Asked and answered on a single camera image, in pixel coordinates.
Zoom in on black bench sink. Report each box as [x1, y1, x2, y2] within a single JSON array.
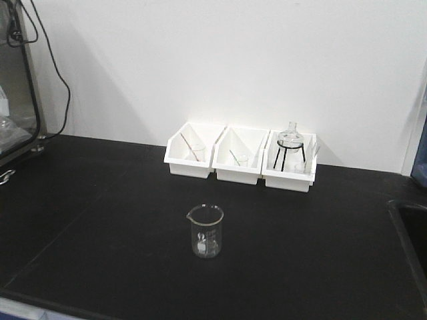
[[387, 200, 426, 314]]

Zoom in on small beaker in left bin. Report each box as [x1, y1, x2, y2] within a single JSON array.
[[189, 144, 205, 162]]

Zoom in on small beaker in bin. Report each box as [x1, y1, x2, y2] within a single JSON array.
[[236, 154, 249, 167], [189, 144, 205, 162]]

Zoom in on left white storage bin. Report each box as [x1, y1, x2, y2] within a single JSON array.
[[164, 122, 226, 179]]

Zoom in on white storage bin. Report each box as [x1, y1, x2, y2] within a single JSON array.
[[212, 126, 270, 185], [262, 130, 318, 192], [164, 122, 226, 179]]

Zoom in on middle white storage bin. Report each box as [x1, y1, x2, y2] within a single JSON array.
[[212, 126, 270, 185]]

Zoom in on small beaker in middle bin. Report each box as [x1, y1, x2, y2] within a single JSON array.
[[236, 154, 249, 167]]

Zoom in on clear glass beaker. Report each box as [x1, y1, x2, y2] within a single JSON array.
[[186, 203, 224, 259]]

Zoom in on right white storage bin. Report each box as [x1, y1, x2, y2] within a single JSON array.
[[262, 130, 318, 192]]

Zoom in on black metal tripod stand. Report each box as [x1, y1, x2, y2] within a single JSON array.
[[273, 140, 306, 171]]

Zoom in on round bottom glass flask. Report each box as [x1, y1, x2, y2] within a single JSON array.
[[277, 121, 304, 153]]

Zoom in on small glassware in right bin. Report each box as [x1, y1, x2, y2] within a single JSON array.
[[294, 141, 320, 175]]

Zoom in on glass door cabinet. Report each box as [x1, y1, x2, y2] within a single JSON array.
[[1, 1, 46, 185]]

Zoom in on black power cable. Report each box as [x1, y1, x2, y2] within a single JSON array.
[[6, 0, 72, 136]]

